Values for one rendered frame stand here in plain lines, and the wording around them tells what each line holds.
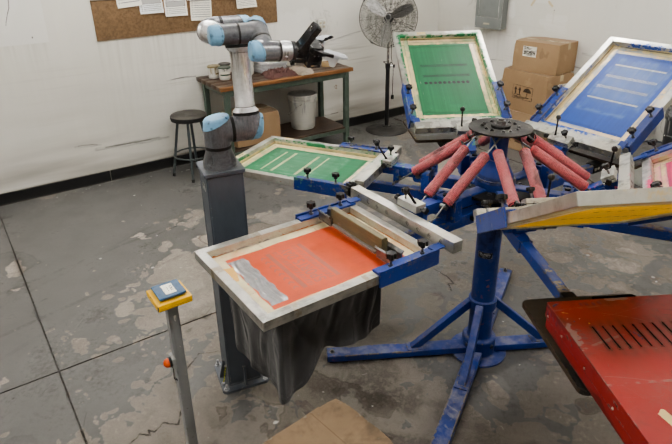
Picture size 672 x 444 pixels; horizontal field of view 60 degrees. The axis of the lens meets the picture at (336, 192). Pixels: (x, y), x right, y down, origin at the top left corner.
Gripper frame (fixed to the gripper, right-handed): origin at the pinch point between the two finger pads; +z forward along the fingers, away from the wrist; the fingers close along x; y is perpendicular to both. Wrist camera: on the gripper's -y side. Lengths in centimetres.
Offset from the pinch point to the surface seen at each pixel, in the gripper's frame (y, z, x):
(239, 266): 74, -42, 39
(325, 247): 72, -5, 38
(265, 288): 66, -37, 57
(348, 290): 56, -12, 71
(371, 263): 64, 6, 56
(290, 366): 86, -31, 79
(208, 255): 76, -52, 30
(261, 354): 98, -37, 66
